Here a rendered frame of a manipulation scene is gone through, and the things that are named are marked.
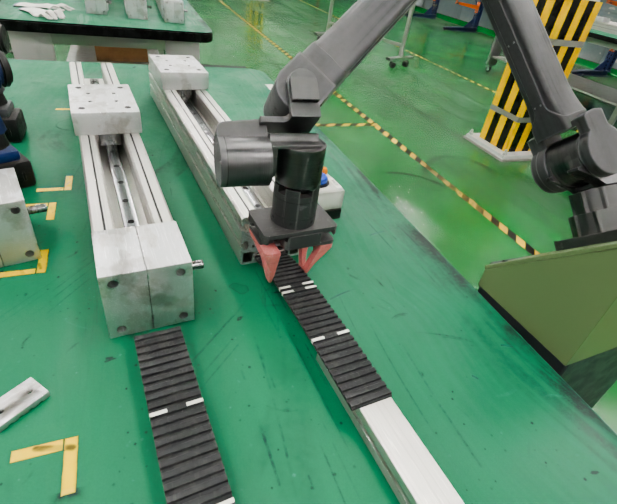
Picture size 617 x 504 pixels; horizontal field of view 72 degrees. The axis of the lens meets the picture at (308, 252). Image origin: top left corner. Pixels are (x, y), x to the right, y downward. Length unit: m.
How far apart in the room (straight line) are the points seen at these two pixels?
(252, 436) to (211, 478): 0.07
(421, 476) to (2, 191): 0.60
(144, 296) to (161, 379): 0.11
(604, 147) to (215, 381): 0.61
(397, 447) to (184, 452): 0.20
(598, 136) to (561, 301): 0.25
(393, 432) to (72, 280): 0.45
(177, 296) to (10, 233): 0.25
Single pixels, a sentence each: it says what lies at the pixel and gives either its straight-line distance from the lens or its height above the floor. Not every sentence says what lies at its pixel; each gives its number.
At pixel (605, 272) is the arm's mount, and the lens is 0.61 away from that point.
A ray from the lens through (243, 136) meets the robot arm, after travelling 0.49.
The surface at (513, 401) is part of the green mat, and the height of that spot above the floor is 0.78.
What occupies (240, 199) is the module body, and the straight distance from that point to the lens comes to 0.65.
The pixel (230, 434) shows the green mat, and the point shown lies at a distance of 0.47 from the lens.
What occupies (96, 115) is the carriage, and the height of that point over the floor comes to 0.90.
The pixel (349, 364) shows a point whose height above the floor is 0.81.
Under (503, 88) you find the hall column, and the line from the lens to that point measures 3.84.
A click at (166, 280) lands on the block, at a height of 0.85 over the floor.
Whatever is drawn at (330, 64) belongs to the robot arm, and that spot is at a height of 1.07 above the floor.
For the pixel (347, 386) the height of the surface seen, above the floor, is 0.81.
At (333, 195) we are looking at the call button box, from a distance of 0.76.
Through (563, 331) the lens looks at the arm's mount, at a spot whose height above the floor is 0.82.
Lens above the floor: 1.19
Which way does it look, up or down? 36 degrees down
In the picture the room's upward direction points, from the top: 9 degrees clockwise
